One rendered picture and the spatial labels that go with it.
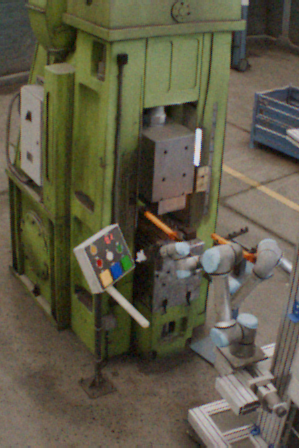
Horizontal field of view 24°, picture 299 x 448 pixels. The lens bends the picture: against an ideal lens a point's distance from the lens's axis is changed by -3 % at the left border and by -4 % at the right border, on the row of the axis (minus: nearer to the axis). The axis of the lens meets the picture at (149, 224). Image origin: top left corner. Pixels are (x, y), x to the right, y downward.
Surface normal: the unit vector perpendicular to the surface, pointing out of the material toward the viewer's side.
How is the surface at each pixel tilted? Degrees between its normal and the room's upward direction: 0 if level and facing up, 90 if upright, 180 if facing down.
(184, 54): 90
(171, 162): 90
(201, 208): 90
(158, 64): 90
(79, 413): 0
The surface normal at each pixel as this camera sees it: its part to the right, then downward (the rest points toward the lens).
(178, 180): 0.54, 0.44
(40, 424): 0.05, -0.87
